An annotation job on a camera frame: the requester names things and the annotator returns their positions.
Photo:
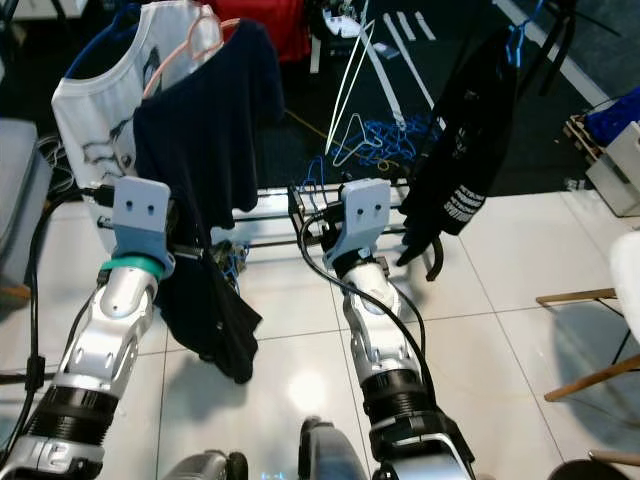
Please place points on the navy shirt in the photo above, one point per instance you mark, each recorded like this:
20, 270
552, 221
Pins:
210, 130

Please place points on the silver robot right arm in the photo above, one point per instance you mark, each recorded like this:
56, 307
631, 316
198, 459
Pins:
380, 340

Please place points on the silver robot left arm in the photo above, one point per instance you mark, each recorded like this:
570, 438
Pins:
105, 340

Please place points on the pink hanger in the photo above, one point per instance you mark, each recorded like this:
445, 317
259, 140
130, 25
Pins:
170, 77

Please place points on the black printed sports shirt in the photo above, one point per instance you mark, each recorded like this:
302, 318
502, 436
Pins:
465, 120

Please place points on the robot right leg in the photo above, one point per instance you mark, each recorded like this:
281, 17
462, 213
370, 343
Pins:
338, 455

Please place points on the robot leg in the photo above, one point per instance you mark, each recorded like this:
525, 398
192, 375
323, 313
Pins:
338, 455
205, 465

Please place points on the white plastic device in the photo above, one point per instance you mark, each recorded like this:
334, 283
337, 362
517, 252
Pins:
342, 25

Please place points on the red shirt with yellow print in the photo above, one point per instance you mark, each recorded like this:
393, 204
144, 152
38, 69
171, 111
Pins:
275, 25

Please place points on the robot left leg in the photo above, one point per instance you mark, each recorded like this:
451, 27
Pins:
205, 465

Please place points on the white shirt with face print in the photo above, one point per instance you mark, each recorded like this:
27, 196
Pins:
100, 110

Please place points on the grey upholstered chair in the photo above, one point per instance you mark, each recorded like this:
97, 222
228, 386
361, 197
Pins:
12, 200

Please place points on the white moulded chair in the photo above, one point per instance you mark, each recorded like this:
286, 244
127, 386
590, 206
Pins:
628, 280

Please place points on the blue cloth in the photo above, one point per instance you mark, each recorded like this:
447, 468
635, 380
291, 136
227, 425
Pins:
615, 115

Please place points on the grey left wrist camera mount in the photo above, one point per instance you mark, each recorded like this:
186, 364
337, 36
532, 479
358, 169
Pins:
140, 215

